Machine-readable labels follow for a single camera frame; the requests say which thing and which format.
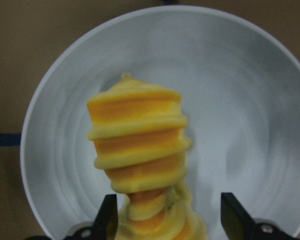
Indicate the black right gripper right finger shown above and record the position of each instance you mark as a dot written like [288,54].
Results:
[236,222]

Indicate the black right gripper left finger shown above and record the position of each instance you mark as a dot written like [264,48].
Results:
[106,222]

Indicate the blue plate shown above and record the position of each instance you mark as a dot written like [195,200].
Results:
[240,90]

